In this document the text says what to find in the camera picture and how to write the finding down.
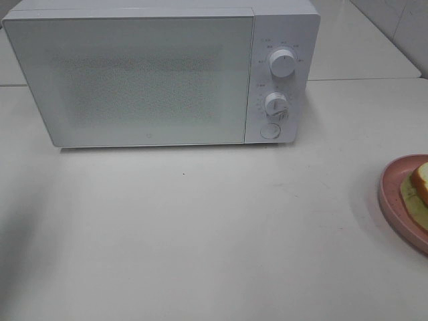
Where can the white bread sandwich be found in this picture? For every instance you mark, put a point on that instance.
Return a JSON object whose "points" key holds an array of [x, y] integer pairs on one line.
{"points": [[414, 194]]}

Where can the pink round plate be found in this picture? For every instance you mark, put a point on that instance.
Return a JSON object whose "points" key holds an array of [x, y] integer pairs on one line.
{"points": [[392, 204]]}

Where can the upper white power knob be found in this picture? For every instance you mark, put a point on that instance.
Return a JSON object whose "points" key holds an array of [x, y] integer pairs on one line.
{"points": [[282, 63]]}

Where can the white microwave oven body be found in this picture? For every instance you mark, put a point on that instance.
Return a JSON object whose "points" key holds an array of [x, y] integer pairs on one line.
{"points": [[292, 25]]}

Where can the white timer knob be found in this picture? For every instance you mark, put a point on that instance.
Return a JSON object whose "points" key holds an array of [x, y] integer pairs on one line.
{"points": [[276, 104]]}

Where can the round white door button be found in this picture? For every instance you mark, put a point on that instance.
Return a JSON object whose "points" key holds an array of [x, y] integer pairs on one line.
{"points": [[270, 131]]}

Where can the white microwave door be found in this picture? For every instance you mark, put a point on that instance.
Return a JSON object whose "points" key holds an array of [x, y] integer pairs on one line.
{"points": [[136, 82]]}

